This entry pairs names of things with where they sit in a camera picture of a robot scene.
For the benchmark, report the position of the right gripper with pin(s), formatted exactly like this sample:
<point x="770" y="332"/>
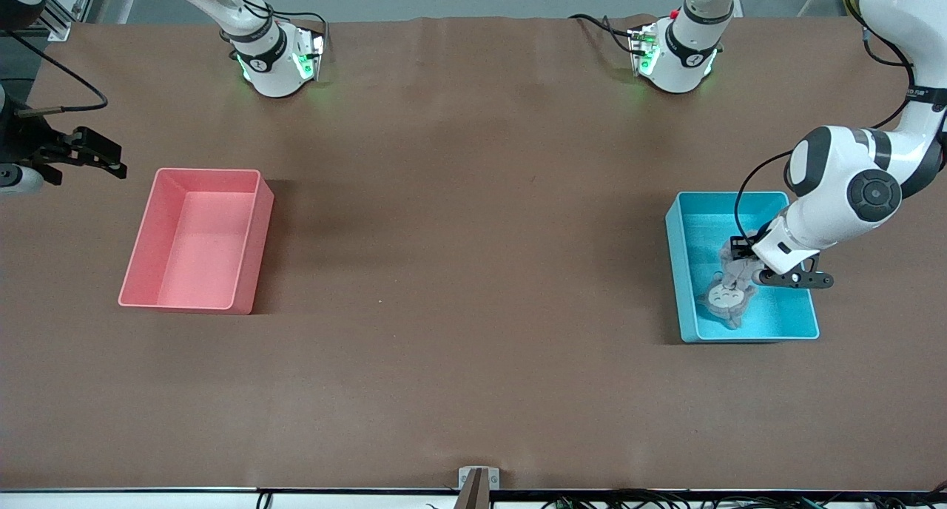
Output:
<point x="22" y="140"/>

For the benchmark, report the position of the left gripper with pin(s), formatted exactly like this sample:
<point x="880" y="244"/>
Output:
<point x="740" y="247"/>

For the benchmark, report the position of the grey Totoro plush toy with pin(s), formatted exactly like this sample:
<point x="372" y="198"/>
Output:
<point x="729" y="302"/>
<point x="736" y="268"/>

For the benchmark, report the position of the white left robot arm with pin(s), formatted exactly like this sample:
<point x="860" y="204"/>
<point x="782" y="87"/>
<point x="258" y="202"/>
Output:
<point x="828" y="213"/>

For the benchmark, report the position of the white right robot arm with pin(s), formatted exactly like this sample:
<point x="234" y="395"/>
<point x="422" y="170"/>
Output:
<point x="274" y="58"/>

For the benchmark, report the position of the blue plastic box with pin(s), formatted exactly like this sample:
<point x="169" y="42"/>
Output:
<point x="784" y="324"/>

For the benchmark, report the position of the pink plastic box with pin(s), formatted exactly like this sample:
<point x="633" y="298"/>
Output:
<point x="192" y="257"/>

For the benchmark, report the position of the brown table cover sheet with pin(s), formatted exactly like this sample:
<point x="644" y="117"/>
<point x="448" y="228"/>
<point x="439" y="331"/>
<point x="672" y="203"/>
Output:
<point x="473" y="198"/>

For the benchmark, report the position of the aluminium frame profile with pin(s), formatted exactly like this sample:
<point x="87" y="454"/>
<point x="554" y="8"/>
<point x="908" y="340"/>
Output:
<point x="59" y="28"/>

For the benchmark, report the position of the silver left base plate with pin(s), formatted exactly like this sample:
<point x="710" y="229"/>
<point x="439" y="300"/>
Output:
<point x="638" y="50"/>

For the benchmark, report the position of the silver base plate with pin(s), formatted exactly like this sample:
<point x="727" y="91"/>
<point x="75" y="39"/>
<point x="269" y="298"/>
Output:
<point x="638" y="50"/>
<point x="317" y="54"/>

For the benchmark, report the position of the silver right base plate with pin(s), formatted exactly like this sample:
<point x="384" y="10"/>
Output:
<point x="317" y="54"/>

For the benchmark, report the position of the brown post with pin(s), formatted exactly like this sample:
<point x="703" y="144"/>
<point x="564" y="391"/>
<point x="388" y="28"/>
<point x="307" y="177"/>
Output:
<point x="475" y="494"/>

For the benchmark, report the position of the metal table edge bracket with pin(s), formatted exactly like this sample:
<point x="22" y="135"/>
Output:
<point x="462" y="478"/>

